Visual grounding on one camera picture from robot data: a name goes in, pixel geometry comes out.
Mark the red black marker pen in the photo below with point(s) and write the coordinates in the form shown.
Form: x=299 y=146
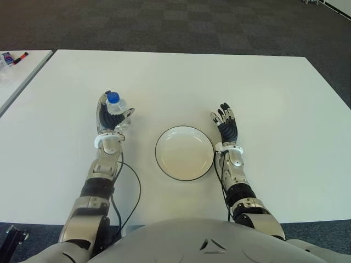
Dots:
x=20 y=58

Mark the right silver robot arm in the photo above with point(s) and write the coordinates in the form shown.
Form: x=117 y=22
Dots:
x=238 y=175

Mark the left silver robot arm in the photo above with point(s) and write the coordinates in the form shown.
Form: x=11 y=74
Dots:
x=101 y=175

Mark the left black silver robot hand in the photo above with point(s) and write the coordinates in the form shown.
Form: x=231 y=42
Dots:
x=107 y=122

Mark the white plate black rim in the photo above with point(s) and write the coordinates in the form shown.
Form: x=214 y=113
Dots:
x=184 y=153

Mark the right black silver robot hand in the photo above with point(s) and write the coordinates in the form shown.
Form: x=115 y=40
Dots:
x=229 y=132

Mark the grey robot torso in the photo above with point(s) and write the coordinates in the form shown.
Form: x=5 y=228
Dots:
x=208 y=243

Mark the blue white packet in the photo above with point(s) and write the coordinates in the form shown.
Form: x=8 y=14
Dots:
x=7 y=58

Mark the grey chair base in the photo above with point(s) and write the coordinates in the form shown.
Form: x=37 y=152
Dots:
x=310 y=1

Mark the black metal stand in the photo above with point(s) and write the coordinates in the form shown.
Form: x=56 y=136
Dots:
x=13 y=237

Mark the clear water bottle blue cap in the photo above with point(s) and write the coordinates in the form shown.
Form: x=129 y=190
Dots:
x=116 y=105

